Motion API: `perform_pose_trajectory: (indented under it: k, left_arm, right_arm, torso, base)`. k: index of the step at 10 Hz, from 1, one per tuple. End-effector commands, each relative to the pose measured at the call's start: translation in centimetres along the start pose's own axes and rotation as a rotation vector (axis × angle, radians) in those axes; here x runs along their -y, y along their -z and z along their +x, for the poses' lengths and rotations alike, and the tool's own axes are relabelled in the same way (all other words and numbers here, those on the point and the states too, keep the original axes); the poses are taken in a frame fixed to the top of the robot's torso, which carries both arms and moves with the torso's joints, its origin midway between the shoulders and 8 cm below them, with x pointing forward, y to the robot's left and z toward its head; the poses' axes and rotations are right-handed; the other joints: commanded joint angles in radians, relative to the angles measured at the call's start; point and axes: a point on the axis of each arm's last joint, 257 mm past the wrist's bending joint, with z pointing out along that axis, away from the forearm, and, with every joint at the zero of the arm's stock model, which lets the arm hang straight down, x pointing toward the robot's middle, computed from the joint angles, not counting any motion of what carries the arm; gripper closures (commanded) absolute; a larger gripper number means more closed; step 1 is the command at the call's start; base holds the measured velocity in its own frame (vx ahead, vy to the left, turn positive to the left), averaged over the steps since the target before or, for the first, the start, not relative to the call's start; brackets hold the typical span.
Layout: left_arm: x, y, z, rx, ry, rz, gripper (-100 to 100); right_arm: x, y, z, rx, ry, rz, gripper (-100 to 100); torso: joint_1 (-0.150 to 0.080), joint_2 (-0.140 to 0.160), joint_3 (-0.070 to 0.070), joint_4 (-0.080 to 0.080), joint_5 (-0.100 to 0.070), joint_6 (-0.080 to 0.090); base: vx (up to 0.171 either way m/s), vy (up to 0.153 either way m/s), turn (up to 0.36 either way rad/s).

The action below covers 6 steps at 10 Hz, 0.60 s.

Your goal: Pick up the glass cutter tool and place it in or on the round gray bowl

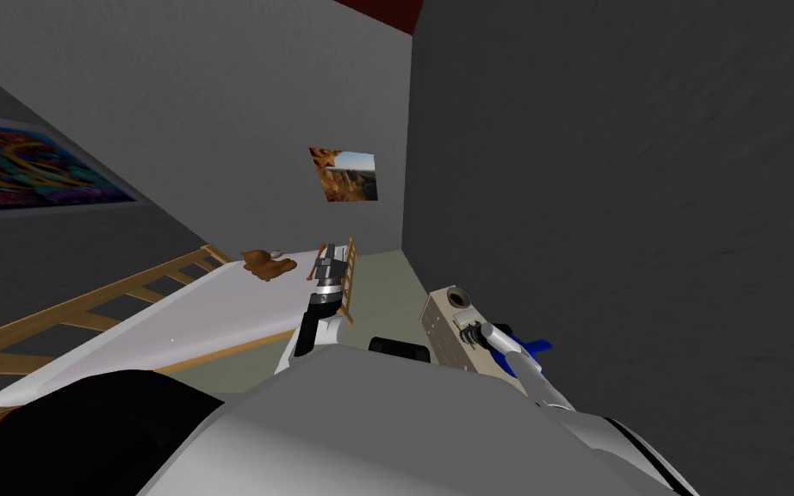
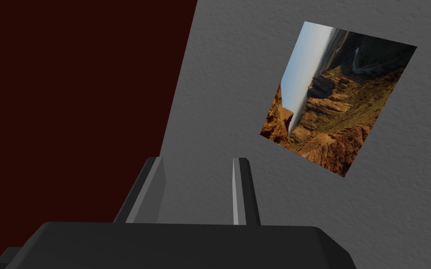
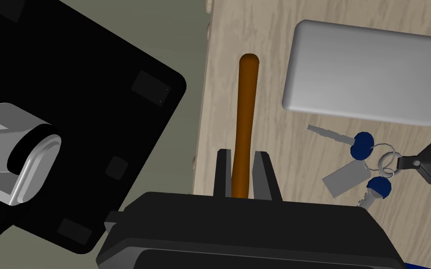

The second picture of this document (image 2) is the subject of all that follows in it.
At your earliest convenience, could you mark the canyon landscape wall picture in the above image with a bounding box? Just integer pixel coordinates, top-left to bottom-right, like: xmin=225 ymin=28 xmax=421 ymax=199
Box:
xmin=259 ymin=21 xmax=418 ymax=178

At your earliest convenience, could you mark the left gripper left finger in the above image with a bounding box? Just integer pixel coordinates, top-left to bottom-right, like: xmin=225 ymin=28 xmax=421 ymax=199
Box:
xmin=113 ymin=156 xmax=166 ymax=225

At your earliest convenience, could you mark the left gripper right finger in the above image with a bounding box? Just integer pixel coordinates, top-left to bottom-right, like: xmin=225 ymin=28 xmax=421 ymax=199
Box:
xmin=232 ymin=157 xmax=262 ymax=227

